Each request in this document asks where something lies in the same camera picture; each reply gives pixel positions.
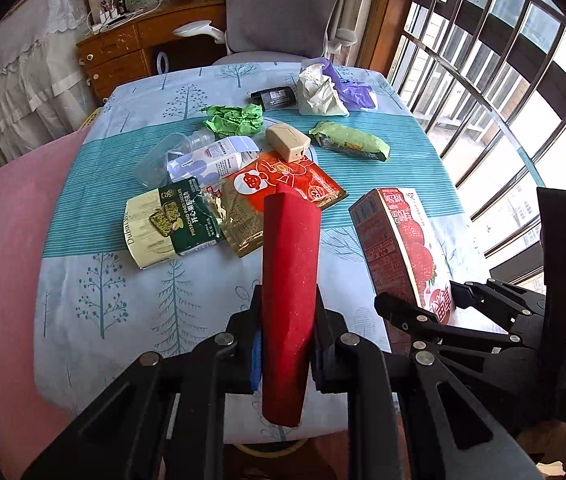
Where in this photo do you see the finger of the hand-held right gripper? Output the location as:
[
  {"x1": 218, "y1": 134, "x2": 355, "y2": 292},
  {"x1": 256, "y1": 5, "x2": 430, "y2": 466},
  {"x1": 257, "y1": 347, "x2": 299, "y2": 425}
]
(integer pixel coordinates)
[
  {"x1": 374, "y1": 291, "x2": 538, "y2": 378},
  {"x1": 450, "y1": 279, "x2": 546, "y2": 332}
]

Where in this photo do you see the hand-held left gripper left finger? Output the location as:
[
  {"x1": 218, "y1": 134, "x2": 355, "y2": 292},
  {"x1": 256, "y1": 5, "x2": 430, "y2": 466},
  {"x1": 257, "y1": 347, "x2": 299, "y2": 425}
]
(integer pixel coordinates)
[{"x1": 22, "y1": 284, "x2": 264, "y2": 480}]

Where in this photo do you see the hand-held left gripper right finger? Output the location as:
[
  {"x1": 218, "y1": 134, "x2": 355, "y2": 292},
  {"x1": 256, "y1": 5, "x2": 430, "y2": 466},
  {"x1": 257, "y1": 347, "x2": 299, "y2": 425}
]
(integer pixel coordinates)
[{"x1": 311, "y1": 284, "x2": 546, "y2": 480}]

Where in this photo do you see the red paper roll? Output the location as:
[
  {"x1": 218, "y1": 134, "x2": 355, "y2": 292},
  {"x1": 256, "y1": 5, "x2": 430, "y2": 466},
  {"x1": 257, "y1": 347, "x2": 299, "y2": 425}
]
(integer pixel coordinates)
[{"x1": 261, "y1": 183, "x2": 322, "y2": 429}]

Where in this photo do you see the strawberry milk carton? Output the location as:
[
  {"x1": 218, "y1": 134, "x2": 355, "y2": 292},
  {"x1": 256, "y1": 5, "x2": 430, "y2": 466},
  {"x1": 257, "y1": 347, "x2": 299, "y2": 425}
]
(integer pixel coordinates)
[{"x1": 348, "y1": 187, "x2": 457, "y2": 357}]

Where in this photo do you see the white lavender small box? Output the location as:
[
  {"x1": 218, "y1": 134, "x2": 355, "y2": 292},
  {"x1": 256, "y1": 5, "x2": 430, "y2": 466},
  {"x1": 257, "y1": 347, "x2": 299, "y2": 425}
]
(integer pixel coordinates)
[{"x1": 166, "y1": 135, "x2": 260, "y2": 184}]

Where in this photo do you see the clear plastic bottle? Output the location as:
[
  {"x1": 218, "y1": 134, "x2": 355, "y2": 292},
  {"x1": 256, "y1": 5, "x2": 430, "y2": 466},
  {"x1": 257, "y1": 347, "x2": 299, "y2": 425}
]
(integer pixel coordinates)
[{"x1": 133, "y1": 128, "x2": 216, "y2": 189}]

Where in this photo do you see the gold foil wrapper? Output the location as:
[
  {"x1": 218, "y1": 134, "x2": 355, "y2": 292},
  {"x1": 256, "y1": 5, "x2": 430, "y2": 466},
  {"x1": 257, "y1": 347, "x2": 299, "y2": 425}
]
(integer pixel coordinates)
[{"x1": 205, "y1": 180, "x2": 266, "y2": 259}]

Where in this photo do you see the tree-print tablecloth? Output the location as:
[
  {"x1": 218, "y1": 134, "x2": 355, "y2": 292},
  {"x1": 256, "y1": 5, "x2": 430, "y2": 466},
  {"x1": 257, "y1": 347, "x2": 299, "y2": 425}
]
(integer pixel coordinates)
[{"x1": 33, "y1": 62, "x2": 511, "y2": 446}]

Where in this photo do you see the green pistachio chocolate box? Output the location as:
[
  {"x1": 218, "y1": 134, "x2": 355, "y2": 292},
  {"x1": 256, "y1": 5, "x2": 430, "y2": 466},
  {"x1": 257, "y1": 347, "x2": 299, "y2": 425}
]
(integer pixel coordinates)
[{"x1": 125, "y1": 177, "x2": 226, "y2": 271}]

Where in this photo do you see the red snack packet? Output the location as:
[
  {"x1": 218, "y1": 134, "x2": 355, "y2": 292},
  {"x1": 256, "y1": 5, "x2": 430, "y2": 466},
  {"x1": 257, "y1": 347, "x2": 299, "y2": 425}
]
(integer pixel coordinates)
[{"x1": 232, "y1": 151, "x2": 350, "y2": 211}]

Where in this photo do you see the green snack wrapper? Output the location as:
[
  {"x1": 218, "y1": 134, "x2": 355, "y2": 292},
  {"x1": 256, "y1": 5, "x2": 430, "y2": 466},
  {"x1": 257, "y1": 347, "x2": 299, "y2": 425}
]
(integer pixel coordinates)
[{"x1": 309, "y1": 119, "x2": 392, "y2": 163}]

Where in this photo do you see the beige plastic box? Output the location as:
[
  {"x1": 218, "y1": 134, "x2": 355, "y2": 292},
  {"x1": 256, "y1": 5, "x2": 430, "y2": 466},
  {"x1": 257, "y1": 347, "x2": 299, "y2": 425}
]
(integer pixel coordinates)
[{"x1": 265, "y1": 123, "x2": 312, "y2": 164}]

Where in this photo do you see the metal window grille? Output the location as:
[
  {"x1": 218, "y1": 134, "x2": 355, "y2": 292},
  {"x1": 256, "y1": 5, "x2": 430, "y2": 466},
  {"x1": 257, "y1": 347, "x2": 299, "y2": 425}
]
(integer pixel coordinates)
[{"x1": 388, "y1": 0, "x2": 566, "y2": 286}]

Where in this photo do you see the crumpled green paper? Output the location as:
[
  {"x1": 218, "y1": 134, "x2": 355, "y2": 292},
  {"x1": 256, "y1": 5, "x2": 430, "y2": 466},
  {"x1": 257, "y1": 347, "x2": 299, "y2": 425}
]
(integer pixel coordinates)
[{"x1": 202, "y1": 103, "x2": 265, "y2": 140}]

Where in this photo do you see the purple glove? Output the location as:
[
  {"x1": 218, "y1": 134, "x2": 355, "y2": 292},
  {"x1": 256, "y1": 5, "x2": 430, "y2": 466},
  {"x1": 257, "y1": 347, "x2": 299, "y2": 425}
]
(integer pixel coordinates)
[{"x1": 320, "y1": 58, "x2": 378, "y2": 111}]

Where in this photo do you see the crumpled white paper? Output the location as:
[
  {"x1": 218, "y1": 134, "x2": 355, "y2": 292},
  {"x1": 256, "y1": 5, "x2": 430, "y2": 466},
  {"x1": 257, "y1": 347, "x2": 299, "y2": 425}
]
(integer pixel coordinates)
[{"x1": 296, "y1": 58, "x2": 350, "y2": 117}]

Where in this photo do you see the black packet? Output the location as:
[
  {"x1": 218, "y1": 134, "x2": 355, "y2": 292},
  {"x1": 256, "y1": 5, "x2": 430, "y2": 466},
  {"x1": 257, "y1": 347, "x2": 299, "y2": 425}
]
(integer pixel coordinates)
[{"x1": 248, "y1": 85, "x2": 298, "y2": 110}]

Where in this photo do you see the pink bedsheet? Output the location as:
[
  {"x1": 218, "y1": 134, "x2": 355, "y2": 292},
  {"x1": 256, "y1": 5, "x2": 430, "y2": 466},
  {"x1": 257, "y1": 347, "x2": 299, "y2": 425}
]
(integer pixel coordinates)
[{"x1": 0, "y1": 127, "x2": 100, "y2": 480}]

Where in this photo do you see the wooden desk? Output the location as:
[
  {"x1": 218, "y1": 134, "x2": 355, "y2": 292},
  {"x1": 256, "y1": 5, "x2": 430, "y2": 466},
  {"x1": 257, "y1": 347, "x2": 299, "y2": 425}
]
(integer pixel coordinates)
[{"x1": 77, "y1": 0, "x2": 228, "y2": 106}]

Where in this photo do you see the grey office chair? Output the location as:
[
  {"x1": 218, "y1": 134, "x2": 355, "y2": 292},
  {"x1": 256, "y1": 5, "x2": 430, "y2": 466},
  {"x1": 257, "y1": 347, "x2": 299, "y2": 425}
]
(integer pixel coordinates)
[{"x1": 172, "y1": 0, "x2": 358, "y2": 68}]

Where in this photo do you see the white lace furniture cover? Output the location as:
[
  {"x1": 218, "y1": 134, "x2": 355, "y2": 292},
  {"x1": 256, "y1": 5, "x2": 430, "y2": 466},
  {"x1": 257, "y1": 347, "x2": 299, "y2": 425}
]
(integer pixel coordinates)
[{"x1": 0, "y1": 0, "x2": 96, "y2": 173}]

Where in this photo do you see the white power strip with cables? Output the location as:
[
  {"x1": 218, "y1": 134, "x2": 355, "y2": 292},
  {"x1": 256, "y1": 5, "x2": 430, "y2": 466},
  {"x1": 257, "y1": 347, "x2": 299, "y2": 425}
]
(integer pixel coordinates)
[{"x1": 85, "y1": 0, "x2": 164, "y2": 33}]

